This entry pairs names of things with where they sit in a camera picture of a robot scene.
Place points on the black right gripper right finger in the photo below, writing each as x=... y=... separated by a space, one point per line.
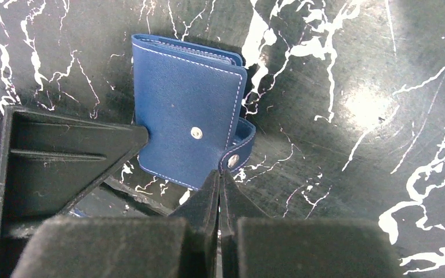
x=257 y=245

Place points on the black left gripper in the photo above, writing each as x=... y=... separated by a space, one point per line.
x=50 y=161

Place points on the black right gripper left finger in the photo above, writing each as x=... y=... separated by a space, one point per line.
x=182 y=244

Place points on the blue leather card holder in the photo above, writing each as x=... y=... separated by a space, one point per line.
x=189 y=97

